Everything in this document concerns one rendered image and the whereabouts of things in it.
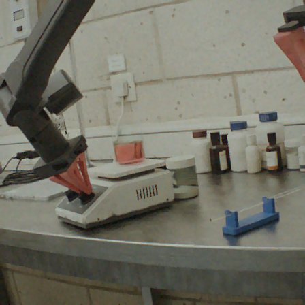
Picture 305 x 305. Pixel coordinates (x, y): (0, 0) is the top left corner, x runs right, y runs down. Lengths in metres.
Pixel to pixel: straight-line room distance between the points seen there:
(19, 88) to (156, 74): 0.83
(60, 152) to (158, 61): 0.71
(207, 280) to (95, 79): 1.03
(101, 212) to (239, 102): 0.63
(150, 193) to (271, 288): 0.35
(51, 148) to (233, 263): 0.38
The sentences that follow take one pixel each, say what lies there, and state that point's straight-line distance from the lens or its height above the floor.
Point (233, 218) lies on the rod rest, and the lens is 0.89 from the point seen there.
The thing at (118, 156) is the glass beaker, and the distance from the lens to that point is 1.12.
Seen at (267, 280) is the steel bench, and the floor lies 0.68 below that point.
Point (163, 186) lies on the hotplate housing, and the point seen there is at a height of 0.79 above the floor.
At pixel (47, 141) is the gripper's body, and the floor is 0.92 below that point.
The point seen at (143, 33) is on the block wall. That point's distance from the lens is 1.69.
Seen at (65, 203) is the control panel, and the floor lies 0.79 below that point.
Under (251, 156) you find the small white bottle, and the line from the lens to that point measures 1.33.
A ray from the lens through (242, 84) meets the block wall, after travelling 1.54.
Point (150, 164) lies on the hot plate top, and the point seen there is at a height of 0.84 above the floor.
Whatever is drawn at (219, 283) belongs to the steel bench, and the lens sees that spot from 0.91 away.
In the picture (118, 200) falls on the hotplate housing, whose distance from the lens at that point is 1.06.
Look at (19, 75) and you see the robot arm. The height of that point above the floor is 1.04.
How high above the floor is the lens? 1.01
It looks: 8 degrees down
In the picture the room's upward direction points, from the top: 8 degrees counter-clockwise
